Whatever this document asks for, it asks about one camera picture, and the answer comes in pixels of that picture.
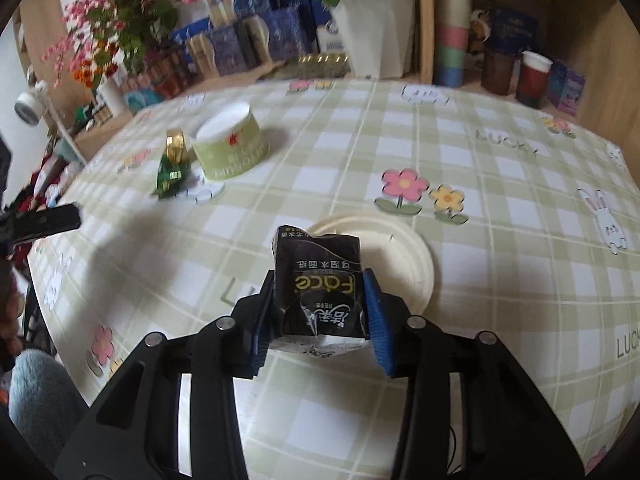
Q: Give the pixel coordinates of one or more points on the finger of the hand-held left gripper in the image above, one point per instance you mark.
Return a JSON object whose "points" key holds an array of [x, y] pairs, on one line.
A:
{"points": [[50, 222]]}

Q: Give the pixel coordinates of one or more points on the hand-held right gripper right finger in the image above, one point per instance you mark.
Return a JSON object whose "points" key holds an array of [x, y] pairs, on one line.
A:
{"points": [[380, 330]]}

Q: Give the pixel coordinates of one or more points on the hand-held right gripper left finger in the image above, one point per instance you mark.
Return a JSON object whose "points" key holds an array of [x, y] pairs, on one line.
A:
{"points": [[261, 330]]}

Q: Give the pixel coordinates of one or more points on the black tissue pack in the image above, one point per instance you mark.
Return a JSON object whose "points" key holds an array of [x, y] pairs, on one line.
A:
{"points": [[317, 285]]}

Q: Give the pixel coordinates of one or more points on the person's left hand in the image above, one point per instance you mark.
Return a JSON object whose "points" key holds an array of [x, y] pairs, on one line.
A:
{"points": [[10, 305]]}

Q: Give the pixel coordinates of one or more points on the white paper plate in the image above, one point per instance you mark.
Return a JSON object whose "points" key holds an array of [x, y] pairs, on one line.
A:
{"points": [[400, 260]]}

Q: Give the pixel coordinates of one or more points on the white desk fan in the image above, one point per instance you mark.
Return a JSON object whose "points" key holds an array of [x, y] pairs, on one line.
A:
{"points": [[30, 102]]}

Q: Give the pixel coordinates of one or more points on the row of small brown bottles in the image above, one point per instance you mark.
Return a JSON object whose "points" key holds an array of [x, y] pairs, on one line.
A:
{"points": [[102, 112]]}

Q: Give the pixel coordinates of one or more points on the green gold candy wrapper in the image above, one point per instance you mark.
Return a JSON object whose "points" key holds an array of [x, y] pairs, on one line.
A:
{"points": [[172, 167]]}

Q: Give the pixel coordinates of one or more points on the white ribbed vase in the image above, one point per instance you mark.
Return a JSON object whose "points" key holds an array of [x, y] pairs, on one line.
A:
{"points": [[112, 97]]}

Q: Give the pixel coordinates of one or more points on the orange flower bouquet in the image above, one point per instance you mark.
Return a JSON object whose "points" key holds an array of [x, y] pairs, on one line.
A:
{"points": [[92, 67]]}

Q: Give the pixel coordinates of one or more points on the person's left leg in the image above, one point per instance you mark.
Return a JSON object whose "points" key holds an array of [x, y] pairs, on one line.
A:
{"points": [[40, 395]]}

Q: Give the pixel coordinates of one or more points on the plaid rabbit print tablecloth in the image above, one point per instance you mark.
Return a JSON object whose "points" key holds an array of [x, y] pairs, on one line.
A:
{"points": [[350, 160]]}

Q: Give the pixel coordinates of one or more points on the striped rectangular planter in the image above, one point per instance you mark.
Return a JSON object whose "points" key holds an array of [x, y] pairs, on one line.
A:
{"points": [[155, 80]]}

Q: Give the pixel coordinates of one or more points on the pink blossom plant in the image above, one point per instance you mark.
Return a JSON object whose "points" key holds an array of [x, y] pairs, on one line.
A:
{"points": [[115, 20]]}

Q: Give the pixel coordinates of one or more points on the blue flat box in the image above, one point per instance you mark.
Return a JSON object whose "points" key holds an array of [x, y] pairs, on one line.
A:
{"points": [[190, 30]]}

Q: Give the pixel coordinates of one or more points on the green gold patterned box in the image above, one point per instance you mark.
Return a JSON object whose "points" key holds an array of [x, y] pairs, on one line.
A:
{"points": [[320, 62]]}

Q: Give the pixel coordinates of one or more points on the brown cup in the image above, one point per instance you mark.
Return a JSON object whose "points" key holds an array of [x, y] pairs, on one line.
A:
{"points": [[497, 72]]}

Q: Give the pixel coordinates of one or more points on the red cup white rim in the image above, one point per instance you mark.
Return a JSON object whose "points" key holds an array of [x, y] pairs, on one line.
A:
{"points": [[532, 82]]}

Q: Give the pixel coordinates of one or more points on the blue white box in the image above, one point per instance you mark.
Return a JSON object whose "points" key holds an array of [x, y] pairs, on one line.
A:
{"points": [[330, 35]]}

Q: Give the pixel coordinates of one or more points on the white flower pot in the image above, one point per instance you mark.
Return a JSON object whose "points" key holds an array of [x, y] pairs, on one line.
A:
{"points": [[380, 30]]}

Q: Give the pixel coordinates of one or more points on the purple box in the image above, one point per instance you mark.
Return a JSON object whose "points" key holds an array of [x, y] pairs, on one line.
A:
{"points": [[567, 87]]}

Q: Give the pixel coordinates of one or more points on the stack of paper cups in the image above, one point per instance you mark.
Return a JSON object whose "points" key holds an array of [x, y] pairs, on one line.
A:
{"points": [[450, 30]]}

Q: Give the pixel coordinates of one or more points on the small dark blue box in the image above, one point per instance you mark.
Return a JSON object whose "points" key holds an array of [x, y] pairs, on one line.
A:
{"points": [[309, 5]]}

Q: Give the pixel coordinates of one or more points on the blue box on shelf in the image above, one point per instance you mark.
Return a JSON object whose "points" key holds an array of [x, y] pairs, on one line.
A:
{"points": [[515, 30]]}

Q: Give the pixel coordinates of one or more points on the wooden shelf unit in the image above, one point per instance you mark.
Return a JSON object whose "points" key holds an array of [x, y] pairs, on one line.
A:
{"points": [[590, 35]]}

